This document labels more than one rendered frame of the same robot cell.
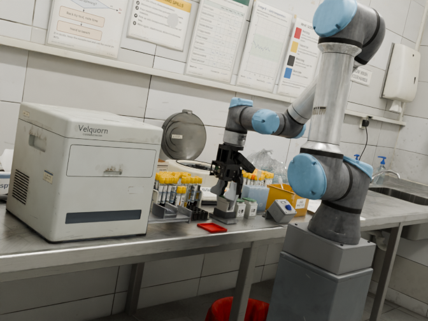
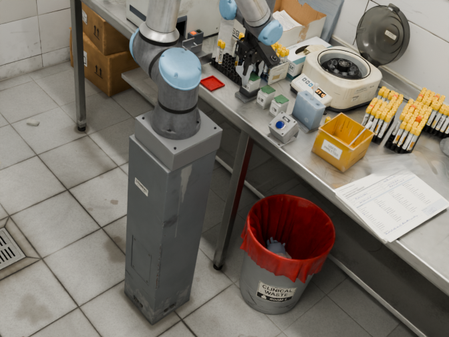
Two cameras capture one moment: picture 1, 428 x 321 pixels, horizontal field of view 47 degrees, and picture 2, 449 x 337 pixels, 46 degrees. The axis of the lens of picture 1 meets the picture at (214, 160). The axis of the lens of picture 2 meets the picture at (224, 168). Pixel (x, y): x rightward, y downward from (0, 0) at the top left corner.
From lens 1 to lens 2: 232 cm
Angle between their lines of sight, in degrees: 82
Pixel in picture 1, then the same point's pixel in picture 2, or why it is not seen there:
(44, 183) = not seen: outside the picture
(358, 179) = (156, 72)
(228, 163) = (245, 41)
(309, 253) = not seen: hidden behind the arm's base
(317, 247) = not seen: hidden behind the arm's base
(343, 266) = (139, 135)
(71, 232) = (132, 17)
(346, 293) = (139, 159)
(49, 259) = (114, 23)
